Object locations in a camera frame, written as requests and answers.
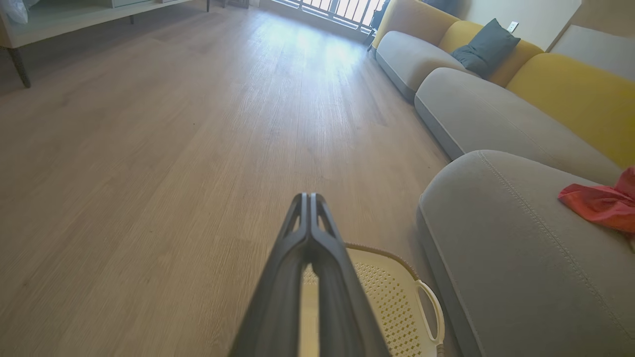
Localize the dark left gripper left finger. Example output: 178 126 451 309
229 192 312 357

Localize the dark grey throw pillow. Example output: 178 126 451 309
450 18 521 79

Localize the yellow sofa backrest cushion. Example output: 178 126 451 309
372 0 460 50
506 53 635 169
438 20 545 88

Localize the cream perforated laundry basket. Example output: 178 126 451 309
298 242 445 357

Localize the grey fabric sofa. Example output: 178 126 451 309
417 150 635 357

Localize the white low cabinet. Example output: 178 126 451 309
0 0 211 89

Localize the grey sofa seat section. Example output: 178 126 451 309
375 31 479 102
414 67 623 186

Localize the balcony window railing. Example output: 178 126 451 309
270 0 390 31

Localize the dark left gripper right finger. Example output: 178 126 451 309
310 192 392 357

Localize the plain red garment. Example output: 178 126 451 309
558 166 635 235

